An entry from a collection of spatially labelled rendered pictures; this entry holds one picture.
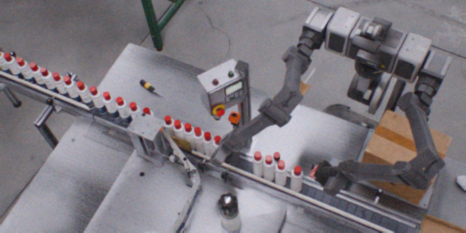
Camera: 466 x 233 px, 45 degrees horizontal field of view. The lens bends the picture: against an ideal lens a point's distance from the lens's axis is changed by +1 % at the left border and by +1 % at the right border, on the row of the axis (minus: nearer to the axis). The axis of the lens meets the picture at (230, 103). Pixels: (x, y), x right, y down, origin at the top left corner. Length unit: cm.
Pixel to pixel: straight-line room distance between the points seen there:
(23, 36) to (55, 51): 32
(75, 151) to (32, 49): 172
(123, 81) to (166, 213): 83
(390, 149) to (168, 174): 103
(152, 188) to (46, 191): 53
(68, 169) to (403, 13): 276
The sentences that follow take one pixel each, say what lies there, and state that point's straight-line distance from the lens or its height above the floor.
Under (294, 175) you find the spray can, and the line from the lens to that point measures 247.
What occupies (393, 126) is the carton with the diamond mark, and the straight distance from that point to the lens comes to 255.
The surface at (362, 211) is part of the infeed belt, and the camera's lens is 261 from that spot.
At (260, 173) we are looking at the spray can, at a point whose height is 94.
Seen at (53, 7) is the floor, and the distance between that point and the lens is 472.
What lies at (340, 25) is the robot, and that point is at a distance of 231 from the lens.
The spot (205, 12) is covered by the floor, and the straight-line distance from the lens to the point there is 439.
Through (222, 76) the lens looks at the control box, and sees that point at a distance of 221.
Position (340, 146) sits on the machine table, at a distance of 279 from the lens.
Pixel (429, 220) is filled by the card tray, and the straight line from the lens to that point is 271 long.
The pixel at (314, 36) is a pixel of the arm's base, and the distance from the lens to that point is 231.
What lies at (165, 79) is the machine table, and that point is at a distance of 302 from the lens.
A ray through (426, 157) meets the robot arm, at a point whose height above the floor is 164.
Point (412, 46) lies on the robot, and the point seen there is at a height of 153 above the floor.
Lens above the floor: 329
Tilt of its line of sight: 58 degrees down
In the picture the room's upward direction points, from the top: 6 degrees counter-clockwise
